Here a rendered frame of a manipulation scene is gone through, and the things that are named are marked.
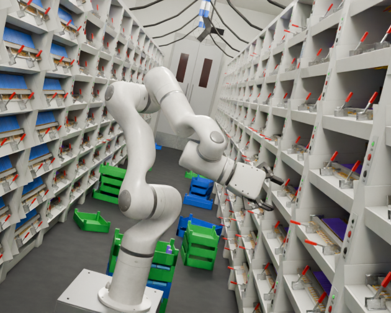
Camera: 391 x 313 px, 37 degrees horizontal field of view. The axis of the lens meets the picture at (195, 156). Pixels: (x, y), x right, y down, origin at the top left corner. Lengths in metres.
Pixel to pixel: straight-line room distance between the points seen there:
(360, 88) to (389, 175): 0.74
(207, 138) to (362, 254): 0.55
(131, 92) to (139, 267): 0.60
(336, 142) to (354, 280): 0.77
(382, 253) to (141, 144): 0.90
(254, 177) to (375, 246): 0.47
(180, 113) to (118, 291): 0.64
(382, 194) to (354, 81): 0.77
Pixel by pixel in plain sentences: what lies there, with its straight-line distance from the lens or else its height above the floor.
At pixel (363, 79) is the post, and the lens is 2.18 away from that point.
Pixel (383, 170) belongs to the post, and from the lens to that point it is 1.47.
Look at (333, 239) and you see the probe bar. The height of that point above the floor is 0.79.
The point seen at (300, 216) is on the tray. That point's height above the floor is 0.78.
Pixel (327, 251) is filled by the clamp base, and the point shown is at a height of 0.77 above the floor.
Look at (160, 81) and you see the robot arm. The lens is 1.94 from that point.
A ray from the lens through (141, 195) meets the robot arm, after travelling 1.90.
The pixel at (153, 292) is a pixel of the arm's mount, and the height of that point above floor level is 0.38.
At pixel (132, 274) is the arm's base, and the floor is 0.49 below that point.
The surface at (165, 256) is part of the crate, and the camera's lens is 2.77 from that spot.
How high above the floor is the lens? 1.13
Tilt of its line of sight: 6 degrees down
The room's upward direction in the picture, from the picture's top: 13 degrees clockwise
